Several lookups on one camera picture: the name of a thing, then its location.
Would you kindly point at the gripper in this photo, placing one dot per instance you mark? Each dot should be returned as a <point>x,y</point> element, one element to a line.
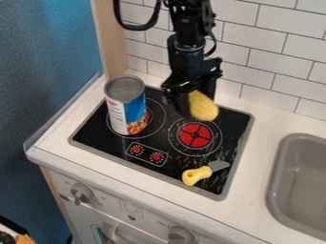
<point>186,63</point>

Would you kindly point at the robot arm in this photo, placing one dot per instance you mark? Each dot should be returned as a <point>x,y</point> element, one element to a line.
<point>191,16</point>

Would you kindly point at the yellow toy corn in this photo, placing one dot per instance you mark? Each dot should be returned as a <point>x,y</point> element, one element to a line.
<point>203,108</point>

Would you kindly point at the toy stove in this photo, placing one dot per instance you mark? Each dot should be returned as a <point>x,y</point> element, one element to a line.
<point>170,149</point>

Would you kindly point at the silver and blue can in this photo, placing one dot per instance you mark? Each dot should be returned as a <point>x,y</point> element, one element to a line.
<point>126,108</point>

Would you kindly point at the toy sink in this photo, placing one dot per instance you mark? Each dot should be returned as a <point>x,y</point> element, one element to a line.
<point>299,184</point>

